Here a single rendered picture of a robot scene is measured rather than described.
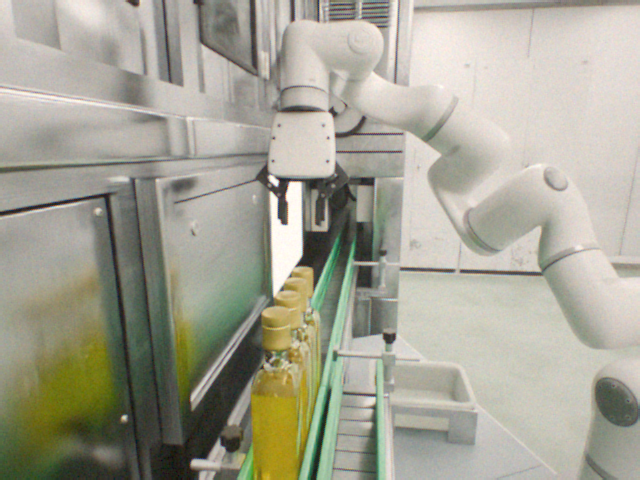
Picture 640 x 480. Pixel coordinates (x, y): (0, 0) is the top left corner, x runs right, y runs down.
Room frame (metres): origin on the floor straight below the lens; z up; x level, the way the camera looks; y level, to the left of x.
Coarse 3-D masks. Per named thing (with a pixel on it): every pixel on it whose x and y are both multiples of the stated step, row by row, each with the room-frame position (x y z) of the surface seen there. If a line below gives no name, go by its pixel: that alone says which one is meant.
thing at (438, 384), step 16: (400, 368) 0.90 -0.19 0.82; (416, 368) 0.90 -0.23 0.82; (432, 368) 0.89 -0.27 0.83; (448, 368) 0.89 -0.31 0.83; (368, 384) 0.80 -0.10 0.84; (400, 384) 0.90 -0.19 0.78; (416, 384) 0.89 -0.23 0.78; (432, 384) 0.89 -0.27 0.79; (448, 384) 0.88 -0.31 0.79; (464, 384) 0.81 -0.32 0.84; (400, 400) 0.75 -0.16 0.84; (416, 400) 0.75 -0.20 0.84; (432, 400) 0.75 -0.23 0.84; (448, 400) 0.85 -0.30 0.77; (464, 400) 0.79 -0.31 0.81
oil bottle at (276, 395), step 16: (288, 368) 0.45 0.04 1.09; (256, 384) 0.43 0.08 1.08; (272, 384) 0.43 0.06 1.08; (288, 384) 0.43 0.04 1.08; (256, 400) 0.43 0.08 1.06; (272, 400) 0.43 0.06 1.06; (288, 400) 0.42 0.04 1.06; (256, 416) 0.43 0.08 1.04; (272, 416) 0.43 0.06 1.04; (288, 416) 0.42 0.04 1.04; (256, 432) 0.43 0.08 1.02; (272, 432) 0.43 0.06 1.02; (288, 432) 0.42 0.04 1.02; (256, 448) 0.43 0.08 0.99; (272, 448) 0.43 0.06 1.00; (288, 448) 0.42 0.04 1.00; (256, 464) 0.43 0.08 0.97; (272, 464) 0.43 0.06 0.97; (288, 464) 0.42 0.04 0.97
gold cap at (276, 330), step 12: (264, 312) 0.45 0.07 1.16; (276, 312) 0.45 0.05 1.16; (288, 312) 0.45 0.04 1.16; (264, 324) 0.44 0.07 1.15; (276, 324) 0.44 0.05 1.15; (288, 324) 0.45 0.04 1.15; (264, 336) 0.44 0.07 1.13; (276, 336) 0.44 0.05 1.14; (288, 336) 0.45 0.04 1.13; (264, 348) 0.44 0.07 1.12; (276, 348) 0.44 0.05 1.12; (288, 348) 0.44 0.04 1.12
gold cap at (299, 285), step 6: (288, 282) 0.56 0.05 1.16; (294, 282) 0.56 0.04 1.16; (300, 282) 0.56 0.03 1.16; (306, 282) 0.56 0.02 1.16; (288, 288) 0.55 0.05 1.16; (294, 288) 0.55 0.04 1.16; (300, 288) 0.55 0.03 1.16; (306, 288) 0.56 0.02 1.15; (300, 294) 0.55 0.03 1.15; (306, 294) 0.56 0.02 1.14; (300, 300) 0.55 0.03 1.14; (306, 300) 0.56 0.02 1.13; (300, 306) 0.55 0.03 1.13; (306, 306) 0.56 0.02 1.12; (300, 312) 0.55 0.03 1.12
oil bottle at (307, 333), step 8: (304, 328) 0.56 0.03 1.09; (312, 328) 0.57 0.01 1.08; (304, 336) 0.54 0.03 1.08; (312, 336) 0.56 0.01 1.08; (312, 344) 0.55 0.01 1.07; (312, 352) 0.54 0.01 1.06; (312, 360) 0.54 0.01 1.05; (312, 368) 0.54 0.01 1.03; (312, 376) 0.54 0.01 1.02; (312, 384) 0.54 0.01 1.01; (312, 392) 0.54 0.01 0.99; (312, 400) 0.54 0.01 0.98; (312, 408) 0.54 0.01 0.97; (312, 416) 0.54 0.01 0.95
